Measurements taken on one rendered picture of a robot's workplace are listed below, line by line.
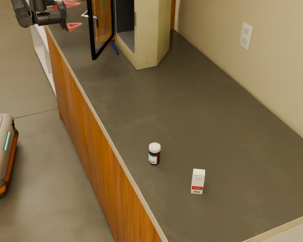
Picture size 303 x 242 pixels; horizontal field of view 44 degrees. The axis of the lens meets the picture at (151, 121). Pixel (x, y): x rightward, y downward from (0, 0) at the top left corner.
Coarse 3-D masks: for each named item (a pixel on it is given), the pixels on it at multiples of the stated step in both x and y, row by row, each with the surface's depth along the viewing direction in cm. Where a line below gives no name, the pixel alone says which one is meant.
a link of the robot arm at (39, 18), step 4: (36, 12) 166; (44, 12) 168; (36, 16) 167; (40, 16) 167; (44, 16) 167; (48, 16) 169; (36, 20) 168; (40, 20) 167; (44, 20) 168; (48, 20) 168; (40, 24) 168; (44, 24) 169; (48, 24) 171
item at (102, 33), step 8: (96, 0) 172; (104, 0) 182; (88, 8) 165; (96, 8) 173; (104, 8) 183; (88, 16) 167; (104, 16) 185; (104, 24) 187; (96, 32) 178; (104, 32) 189; (96, 40) 180; (104, 40) 191; (96, 48) 182
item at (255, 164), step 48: (192, 48) 206; (96, 96) 167; (144, 96) 168; (192, 96) 168; (240, 96) 169; (144, 144) 142; (192, 144) 142; (240, 144) 143; (288, 144) 143; (144, 192) 123; (240, 192) 124; (288, 192) 124; (192, 240) 108; (240, 240) 109
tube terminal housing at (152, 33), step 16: (144, 0) 166; (160, 0) 171; (144, 16) 171; (160, 16) 176; (144, 32) 175; (160, 32) 182; (128, 48) 190; (144, 48) 181; (160, 48) 189; (144, 64) 186
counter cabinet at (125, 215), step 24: (72, 96) 220; (72, 120) 244; (96, 144) 188; (96, 168) 204; (120, 168) 152; (96, 192) 224; (120, 192) 163; (120, 216) 176; (144, 216) 136; (120, 240) 190; (144, 240) 144; (264, 240) 114; (288, 240) 122
